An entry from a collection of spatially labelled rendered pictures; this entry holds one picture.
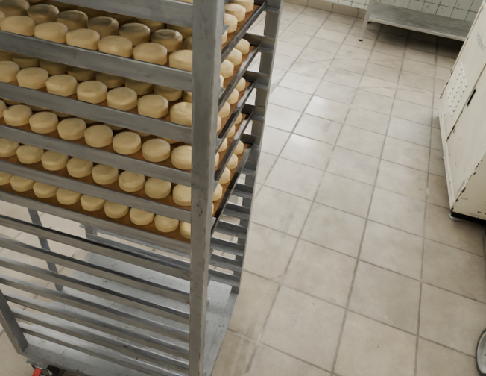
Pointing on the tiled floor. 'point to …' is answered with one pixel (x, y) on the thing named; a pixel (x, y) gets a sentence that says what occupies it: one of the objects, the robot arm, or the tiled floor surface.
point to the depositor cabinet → (470, 124)
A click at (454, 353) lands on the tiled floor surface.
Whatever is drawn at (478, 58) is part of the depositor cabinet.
